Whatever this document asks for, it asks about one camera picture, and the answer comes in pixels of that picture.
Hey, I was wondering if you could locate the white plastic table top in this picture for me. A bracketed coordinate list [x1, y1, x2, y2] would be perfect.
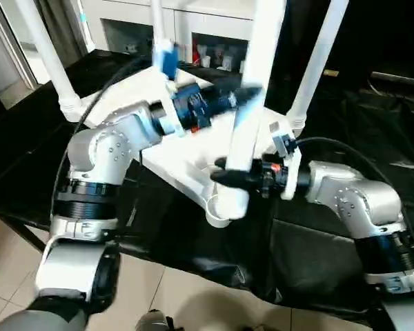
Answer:
[59, 64, 308, 229]

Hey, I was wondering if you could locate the white cabinet with glass doors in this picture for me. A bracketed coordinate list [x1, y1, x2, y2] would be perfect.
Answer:
[81, 0, 288, 76]

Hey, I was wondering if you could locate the black case with gold label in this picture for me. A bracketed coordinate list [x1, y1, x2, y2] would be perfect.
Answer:
[271, 0, 375, 94]

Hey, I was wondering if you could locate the grey curtain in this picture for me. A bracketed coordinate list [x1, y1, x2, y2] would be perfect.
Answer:
[33, 0, 91, 72]

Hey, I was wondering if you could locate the dark robot foot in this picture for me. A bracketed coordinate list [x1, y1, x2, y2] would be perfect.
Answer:
[135, 309, 176, 331]

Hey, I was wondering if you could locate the grey metal rod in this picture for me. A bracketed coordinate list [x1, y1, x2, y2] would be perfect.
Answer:
[370, 70, 414, 86]

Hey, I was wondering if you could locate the black mat cover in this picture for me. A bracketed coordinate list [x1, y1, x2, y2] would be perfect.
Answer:
[0, 48, 414, 318]

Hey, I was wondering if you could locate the black metal stand leg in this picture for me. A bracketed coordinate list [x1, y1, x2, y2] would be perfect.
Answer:
[0, 212, 48, 253]

